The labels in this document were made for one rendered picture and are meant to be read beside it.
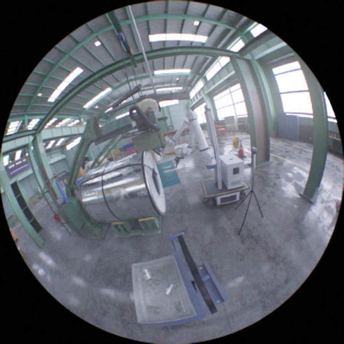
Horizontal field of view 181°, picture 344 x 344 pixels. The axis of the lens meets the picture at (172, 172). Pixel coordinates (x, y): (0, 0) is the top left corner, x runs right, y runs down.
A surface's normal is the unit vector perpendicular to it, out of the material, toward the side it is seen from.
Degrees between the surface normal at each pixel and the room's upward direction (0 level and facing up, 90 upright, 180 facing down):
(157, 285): 0
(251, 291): 0
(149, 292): 0
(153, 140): 88
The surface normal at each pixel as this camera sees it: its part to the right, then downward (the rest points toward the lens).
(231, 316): -0.25, -0.90
